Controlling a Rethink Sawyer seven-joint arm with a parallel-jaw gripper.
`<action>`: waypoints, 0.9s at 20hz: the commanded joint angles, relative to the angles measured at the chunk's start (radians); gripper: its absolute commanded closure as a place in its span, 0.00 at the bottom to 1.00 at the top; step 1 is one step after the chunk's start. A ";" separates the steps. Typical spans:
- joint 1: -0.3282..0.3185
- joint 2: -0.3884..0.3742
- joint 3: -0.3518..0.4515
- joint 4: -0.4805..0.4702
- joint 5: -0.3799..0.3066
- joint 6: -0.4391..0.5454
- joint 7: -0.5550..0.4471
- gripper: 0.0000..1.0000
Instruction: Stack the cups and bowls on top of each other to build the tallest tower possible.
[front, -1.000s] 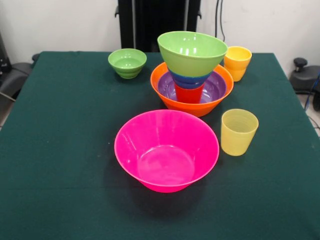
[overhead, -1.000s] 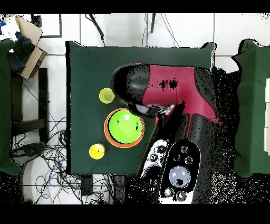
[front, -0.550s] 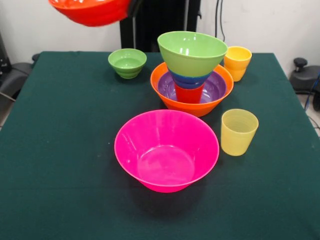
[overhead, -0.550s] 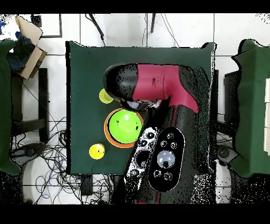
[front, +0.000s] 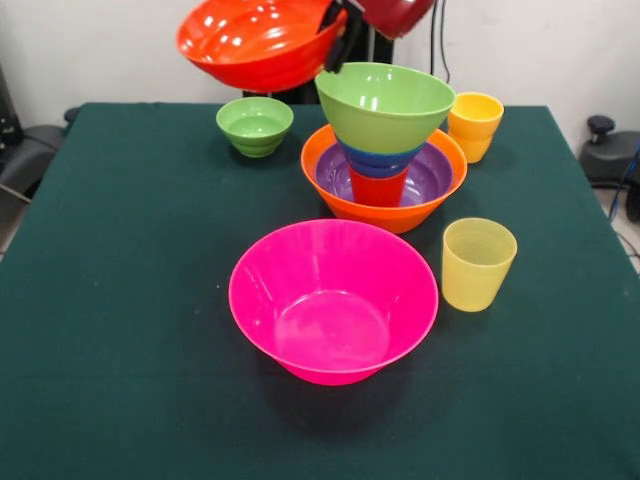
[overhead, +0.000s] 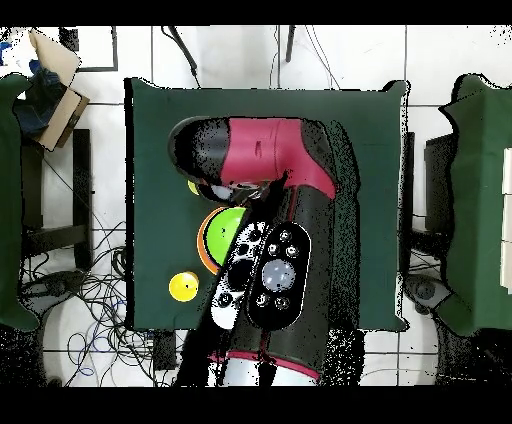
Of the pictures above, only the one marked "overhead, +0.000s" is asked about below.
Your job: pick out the green cloth covered table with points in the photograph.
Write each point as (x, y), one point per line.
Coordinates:
(10, 200)
(476, 200)

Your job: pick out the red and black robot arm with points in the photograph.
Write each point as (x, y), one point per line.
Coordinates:
(264, 152)

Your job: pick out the black stool frame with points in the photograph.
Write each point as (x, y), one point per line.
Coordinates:
(82, 180)

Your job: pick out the black metal frame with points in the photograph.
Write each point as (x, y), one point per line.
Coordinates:
(70, 40)

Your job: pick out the pale yellow plastic cup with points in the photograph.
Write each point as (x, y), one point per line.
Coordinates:
(193, 187)

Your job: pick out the white blocks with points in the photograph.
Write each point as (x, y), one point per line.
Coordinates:
(508, 220)

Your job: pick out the orange-yellow plastic cup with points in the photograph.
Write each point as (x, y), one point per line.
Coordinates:
(182, 288)

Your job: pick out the black chair base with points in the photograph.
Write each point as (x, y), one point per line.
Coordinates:
(426, 290)
(56, 286)

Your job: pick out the large green plastic bowl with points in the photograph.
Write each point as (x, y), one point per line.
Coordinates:
(224, 234)

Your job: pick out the dark blue cloth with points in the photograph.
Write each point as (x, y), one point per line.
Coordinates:
(38, 104)

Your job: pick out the black power adapter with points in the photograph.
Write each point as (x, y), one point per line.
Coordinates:
(164, 352)

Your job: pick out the cardboard box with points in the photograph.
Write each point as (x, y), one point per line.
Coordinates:
(56, 56)

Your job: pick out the dark green tablecloth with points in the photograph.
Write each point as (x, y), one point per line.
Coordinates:
(160, 120)

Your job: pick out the black tripod leg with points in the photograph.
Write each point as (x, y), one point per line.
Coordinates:
(290, 44)
(184, 50)

